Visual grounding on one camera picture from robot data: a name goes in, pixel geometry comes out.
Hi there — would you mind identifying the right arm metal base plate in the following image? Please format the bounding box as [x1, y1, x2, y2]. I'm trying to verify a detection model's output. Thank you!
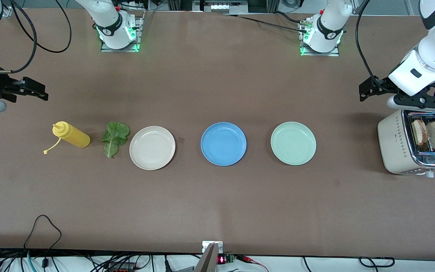
[100, 11, 145, 53]

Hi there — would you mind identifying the green lettuce leaf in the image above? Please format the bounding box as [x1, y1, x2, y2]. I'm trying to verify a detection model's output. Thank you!
[101, 121, 131, 159]

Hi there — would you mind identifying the teal cable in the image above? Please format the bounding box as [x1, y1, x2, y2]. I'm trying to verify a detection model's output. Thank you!
[26, 250, 37, 272]

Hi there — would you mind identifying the white lit electronic device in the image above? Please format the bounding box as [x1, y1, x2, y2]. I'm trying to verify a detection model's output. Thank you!
[201, 0, 237, 14]

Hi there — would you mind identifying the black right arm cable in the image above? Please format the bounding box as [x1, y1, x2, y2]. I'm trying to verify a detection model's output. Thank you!
[0, 0, 73, 74]

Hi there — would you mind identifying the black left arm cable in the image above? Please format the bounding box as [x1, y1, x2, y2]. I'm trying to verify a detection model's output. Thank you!
[355, 0, 392, 94]

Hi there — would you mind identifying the white pole mount bracket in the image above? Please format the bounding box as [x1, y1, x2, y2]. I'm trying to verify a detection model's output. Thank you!
[202, 241, 224, 254]

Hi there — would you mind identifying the mint green round plate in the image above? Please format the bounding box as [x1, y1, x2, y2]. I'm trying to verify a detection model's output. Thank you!
[270, 121, 317, 166]

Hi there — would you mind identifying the black coiled cable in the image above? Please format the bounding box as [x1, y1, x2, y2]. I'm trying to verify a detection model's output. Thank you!
[359, 257, 396, 268]

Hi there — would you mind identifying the thin black power cable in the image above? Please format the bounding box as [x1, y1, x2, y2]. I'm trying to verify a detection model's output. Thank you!
[226, 14, 308, 32]
[273, 11, 305, 24]

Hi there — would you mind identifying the red clip lead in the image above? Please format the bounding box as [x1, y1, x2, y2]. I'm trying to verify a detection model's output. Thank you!
[236, 255, 269, 272]

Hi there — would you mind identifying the blue round plate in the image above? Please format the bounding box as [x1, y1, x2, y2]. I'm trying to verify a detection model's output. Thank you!
[201, 122, 247, 167]

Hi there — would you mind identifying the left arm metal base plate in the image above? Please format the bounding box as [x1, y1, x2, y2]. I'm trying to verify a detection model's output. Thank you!
[299, 19, 341, 57]

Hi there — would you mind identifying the white power strip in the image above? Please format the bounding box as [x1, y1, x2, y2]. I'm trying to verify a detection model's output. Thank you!
[119, 0, 151, 10]

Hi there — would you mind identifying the yellow squeeze bottle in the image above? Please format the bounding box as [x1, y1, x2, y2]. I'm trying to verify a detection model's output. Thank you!
[43, 121, 91, 155]

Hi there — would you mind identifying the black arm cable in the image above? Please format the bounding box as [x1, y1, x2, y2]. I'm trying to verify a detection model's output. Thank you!
[0, 0, 73, 74]
[355, 0, 392, 94]

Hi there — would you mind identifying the beige round plate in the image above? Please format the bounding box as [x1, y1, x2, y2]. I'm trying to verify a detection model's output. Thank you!
[129, 126, 176, 171]

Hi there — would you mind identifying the cream chrome toaster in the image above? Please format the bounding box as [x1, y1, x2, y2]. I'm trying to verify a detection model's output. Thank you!
[377, 109, 435, 178]

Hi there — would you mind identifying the black looped cable with plug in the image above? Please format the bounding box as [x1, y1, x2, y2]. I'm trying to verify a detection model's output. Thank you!
[23, 215, 62, 269]

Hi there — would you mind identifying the aluminium camera pole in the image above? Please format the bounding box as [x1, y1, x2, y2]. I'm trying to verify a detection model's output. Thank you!
[194, 243, 219, 272]

